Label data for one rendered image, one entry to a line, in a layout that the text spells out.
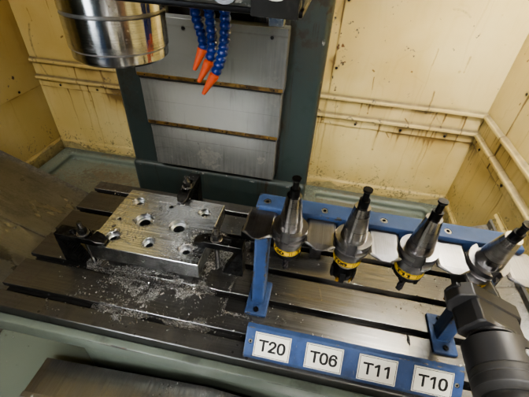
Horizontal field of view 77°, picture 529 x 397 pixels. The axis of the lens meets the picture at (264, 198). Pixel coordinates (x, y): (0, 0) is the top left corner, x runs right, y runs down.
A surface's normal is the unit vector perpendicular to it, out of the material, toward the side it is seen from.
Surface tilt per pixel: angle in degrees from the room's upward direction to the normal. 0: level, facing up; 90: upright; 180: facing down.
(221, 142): 90
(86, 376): 7
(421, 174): 90
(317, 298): 0
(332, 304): 0
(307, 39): 90
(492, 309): 23
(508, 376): 28
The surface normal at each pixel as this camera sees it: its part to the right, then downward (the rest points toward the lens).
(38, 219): 0.44, -0.63
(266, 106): -0.22, 0.62
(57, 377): -0.07, -0.78
